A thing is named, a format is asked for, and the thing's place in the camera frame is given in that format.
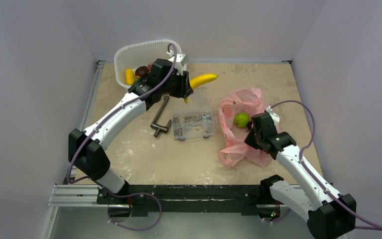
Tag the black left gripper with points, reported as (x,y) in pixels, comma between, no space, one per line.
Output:
(184,89)

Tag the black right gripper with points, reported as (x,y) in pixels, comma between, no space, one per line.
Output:
(253,139)

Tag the yellow fake banana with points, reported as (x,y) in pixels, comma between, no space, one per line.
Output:
(196,82)
(129,77)

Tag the light green fake fruit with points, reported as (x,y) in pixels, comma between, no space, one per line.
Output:
(241,120)

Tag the pink plastic bag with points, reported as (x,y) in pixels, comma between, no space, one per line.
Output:
(250,101)

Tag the dark red fake apple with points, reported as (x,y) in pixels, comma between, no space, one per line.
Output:
(141,71)

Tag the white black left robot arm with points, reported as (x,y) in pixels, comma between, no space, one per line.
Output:
(86,148)

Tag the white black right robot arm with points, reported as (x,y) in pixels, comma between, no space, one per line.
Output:
(328,213)

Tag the clear plastic screw organizer box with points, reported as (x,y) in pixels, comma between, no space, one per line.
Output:
(194,119)

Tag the white plastic basin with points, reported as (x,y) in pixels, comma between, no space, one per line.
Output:
(140,54)

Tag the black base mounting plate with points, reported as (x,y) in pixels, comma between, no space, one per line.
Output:
(248,200)

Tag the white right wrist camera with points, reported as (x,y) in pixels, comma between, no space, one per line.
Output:
(275,117)

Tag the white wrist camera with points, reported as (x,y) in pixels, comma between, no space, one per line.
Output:
(180,66)
(275,117)

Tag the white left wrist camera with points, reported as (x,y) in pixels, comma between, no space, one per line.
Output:
(180,66)

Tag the aluminium extrusion frame rail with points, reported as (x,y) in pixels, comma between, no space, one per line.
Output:
(80,195)

